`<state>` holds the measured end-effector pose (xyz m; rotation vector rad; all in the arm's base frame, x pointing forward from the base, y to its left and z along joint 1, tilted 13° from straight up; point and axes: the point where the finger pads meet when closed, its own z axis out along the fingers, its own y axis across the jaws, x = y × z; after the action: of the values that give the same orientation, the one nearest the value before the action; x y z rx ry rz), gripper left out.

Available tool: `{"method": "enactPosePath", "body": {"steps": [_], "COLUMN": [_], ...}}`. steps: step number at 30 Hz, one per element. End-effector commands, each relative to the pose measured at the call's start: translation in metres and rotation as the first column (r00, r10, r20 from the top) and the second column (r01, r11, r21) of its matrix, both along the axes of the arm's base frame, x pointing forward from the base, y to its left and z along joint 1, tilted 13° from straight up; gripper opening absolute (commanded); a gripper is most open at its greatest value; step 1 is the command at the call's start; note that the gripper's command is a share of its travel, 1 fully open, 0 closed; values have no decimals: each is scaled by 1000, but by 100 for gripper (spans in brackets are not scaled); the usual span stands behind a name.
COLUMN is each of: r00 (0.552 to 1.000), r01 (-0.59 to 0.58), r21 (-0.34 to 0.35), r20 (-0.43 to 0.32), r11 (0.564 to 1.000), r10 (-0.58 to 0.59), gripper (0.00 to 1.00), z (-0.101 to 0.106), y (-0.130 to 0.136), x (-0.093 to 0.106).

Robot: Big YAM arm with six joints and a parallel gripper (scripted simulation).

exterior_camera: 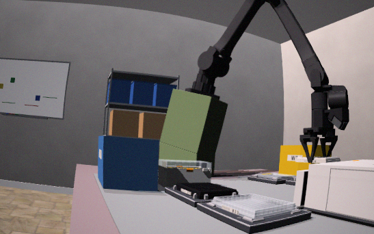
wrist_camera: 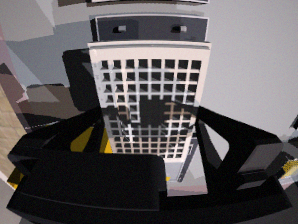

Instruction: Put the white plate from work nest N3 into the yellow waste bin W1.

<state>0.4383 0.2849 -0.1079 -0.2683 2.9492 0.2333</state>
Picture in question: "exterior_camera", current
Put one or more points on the yellow open-top bin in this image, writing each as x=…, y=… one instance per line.
x=288, y=155

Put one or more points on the white multiwell plate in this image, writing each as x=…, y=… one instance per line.
x=254, y=206

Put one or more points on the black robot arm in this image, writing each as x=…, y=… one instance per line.
x=214, y=66

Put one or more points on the white well plate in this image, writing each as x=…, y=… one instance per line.
x=318, y=160

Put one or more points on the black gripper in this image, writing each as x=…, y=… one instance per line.
x=310, y=135

